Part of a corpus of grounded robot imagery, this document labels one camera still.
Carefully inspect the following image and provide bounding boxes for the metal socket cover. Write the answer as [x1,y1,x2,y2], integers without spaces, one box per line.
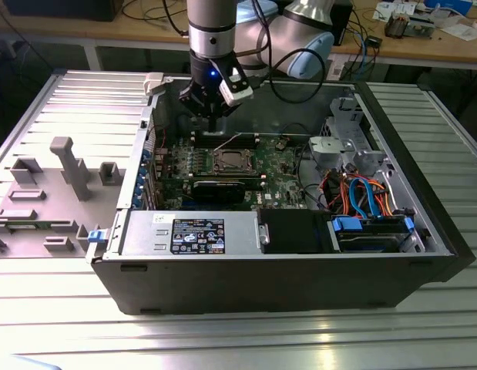
[210,148,259,173]

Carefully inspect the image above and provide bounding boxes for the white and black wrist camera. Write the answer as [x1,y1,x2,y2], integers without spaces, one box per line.
[213,56,255,108]

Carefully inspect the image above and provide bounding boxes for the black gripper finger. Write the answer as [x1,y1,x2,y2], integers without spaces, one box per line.
[178,82,219,135]
[217,102,240,119]

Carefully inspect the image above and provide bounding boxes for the wooden workbench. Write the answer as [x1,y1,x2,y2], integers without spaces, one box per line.
[0,0,477,72]

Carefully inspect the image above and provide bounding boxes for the metal disk bay cage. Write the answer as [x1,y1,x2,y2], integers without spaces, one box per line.
[307,96,384,173]

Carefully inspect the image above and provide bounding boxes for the blue box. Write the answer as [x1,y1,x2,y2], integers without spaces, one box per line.
[422,0,474,16]

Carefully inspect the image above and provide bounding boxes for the CPU socket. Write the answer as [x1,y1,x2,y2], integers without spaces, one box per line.
[209,146,260,174]

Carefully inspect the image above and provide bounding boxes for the white printed papers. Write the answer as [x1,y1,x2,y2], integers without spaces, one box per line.
[372,0,416,22]

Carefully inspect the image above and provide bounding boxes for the hard disk in blue carrier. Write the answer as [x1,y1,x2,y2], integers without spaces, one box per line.
[329,215,415,254]

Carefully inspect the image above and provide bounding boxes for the black PC case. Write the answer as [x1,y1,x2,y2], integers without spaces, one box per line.
[86,72,476,315]

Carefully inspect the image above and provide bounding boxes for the grey parts rack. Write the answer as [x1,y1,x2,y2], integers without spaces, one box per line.
[0,136,127,259]

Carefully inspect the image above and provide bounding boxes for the metal locking lever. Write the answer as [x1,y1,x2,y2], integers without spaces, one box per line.
[213,133,244,152]

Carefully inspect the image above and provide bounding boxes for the blue wire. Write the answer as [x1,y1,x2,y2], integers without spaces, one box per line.
[348,175,381,220]

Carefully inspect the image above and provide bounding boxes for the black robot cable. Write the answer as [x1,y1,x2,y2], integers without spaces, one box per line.
[251,0,327,104]

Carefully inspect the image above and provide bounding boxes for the black graphics card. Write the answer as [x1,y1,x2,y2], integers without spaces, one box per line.
[191,177,247,205]

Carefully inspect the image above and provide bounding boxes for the grey power supply unit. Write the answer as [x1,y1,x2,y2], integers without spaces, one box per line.
[120,210,260,257]

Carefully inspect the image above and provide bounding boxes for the black tower box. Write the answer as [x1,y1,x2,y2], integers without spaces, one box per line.
[333,0,354,47]

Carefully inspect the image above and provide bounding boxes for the white paper sheets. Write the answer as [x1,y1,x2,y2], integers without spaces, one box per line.
[440,22,477,42]

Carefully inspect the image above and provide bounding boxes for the green motherboard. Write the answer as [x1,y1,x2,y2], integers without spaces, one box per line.
[153,133,312,211]

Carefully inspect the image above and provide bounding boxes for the device with copper coil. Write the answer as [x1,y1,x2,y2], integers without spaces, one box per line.
[384,10,435,40]

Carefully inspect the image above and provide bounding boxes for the black drive bay box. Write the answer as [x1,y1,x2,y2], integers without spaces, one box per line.
[259,210,334,255]

